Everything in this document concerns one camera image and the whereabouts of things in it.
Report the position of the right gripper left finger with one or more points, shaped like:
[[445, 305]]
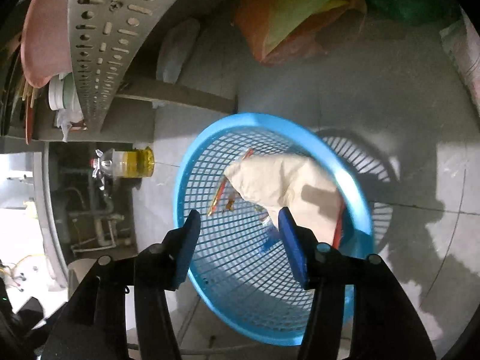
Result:
[[92, 324]]

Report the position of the white paper bag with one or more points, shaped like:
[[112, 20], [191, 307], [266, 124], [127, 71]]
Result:
[[293, 181]]

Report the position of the pink basin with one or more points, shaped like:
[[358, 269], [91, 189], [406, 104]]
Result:
[[45, 49]]

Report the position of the stacked white bowls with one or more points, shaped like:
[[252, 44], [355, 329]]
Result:
[[62, 93]]

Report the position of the blue mesh trash basket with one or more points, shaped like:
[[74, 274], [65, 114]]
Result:
[[248, 287]]

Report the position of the orange green bag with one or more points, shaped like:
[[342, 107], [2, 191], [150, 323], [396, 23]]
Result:
[[277, 31]]

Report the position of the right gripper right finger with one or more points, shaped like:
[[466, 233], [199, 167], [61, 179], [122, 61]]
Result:
[[385, 323]]

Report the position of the cooking oil jug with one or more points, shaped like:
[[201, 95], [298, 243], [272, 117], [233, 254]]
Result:
[[122, 164]]

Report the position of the perforated metal shelf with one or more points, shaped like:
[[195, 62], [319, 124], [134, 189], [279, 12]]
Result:
[[104, 37]]

